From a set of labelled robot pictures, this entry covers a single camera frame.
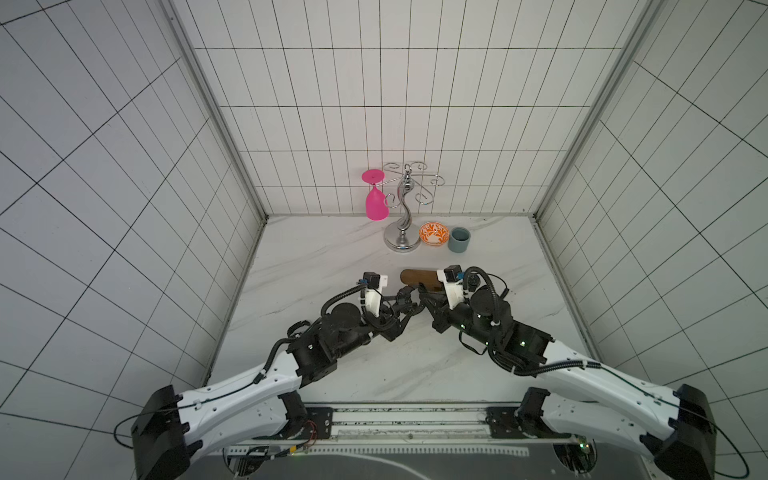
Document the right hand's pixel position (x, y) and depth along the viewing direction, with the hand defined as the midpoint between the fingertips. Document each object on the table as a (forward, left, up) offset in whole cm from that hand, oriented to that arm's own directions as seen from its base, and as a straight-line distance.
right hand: (421, 288), depth 72 cm
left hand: (-5, +4, -1) cm, 6 cm away
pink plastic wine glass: (+36, +15, -8) cm, 39 cm away
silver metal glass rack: (+36, +7, -22) cm, 43 cm away
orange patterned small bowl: (+36, -7, -20) cm, 42 cm away
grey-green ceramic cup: (+31, -15, -17) cm, 38 cm away
